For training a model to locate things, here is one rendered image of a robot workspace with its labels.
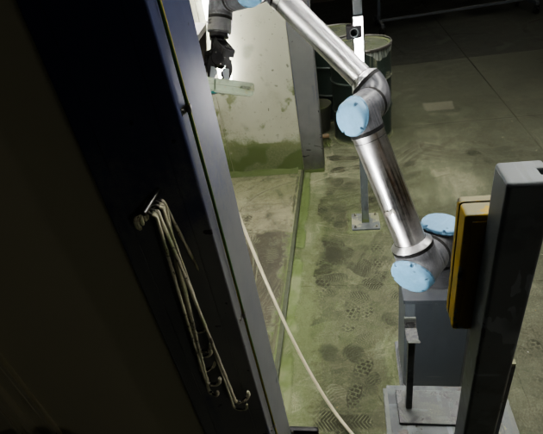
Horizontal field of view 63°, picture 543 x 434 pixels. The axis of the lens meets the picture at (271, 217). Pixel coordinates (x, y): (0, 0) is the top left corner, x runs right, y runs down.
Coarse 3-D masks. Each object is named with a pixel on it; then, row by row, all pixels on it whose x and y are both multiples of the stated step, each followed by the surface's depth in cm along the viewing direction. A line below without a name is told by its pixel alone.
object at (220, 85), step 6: (210, 78) 155; (216, 78) 156; (222, 78) 157; (210, 84) 155; (216, 84) 156; (222, 84) 157; (228, 84) 158; (234, 84) 159; (240, 84) 160; (246, 84) 161; (252, 84) 162; (210, 90) 156; (216, 90) 157; (222, 90) 158; (228, 90) 159; (234, 90) 160; (240, 90) 161; (246, 90) 162; (252, 90) 163
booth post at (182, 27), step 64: (64, 0) 58; (128, 0) 57; (64, 64) 63; (128, 64) 62; (192, 64) 72; (128, 128) 68; (128, 192) 75; (192, 192) 73; (128, 256) 84; (256, 320) 107; (192, 384) 106; (256, 384) 103
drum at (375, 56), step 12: (384, 36) 406; (384, 48) 379; (372, 60) 382; (384, 60) 388; (336, 72) 400; (384, 72) 394; (336, 84) 406; (348, 84) 397; (336, 96) 416; (348, 96) 404; (336, 108) 424; (384, 120) 419; (336, 132) 442
